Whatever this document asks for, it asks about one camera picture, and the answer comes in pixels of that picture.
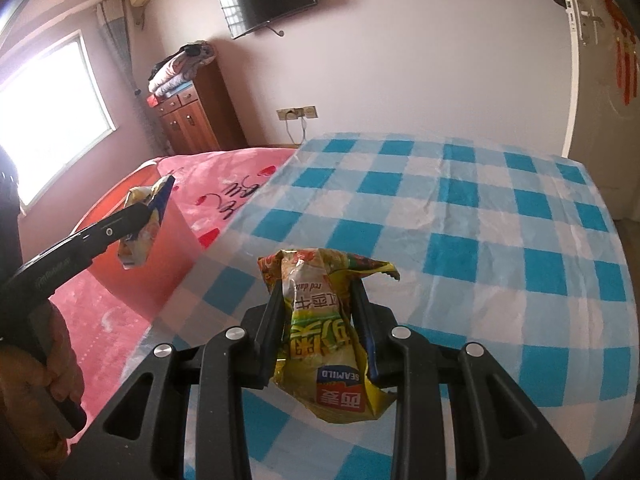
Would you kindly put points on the pink printed bedsheet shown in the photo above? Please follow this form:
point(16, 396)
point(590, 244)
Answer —
point(215, 185)

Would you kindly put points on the grey curtain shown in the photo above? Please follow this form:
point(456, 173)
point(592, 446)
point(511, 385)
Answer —
point(120, 50)

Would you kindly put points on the yellow green snack bag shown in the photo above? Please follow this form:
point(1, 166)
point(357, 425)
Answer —
point(320, 340)

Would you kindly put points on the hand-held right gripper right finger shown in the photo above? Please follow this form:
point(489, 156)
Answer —
point(380, 350)

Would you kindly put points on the red hanging knot decoration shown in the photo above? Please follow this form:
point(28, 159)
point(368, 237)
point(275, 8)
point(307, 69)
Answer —
point(625, 45)

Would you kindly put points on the yellow bread wrapper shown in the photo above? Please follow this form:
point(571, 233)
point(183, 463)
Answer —
point(137, 245)

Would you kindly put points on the folded blankets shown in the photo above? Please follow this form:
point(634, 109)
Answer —
point(180, 67)

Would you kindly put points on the white door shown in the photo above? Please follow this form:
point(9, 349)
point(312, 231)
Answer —
point(605, 135)

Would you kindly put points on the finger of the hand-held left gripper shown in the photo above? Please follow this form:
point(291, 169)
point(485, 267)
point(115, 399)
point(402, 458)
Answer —
point(110, 232)
point(161, 200)

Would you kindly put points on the person's left hand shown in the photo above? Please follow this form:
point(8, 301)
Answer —
point(20, 390)

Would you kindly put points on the metal wall hook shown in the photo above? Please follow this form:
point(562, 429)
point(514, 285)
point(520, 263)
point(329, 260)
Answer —
point(276, 31)

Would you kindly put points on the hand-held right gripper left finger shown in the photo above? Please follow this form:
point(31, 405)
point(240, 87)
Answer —
point(267, 340)

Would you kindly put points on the brown wooden cabinet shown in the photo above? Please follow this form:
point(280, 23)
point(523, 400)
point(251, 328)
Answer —
point(200, 115)

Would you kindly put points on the bright window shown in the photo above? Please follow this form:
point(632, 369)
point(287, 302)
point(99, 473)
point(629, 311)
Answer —
point(50, 120)

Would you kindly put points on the white wall socket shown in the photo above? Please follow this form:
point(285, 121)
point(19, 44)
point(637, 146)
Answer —
point(310, 111)
point(288, 112)

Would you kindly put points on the blue white checked tablecloth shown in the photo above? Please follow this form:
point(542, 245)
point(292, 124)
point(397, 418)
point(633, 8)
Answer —
point(475, 220)

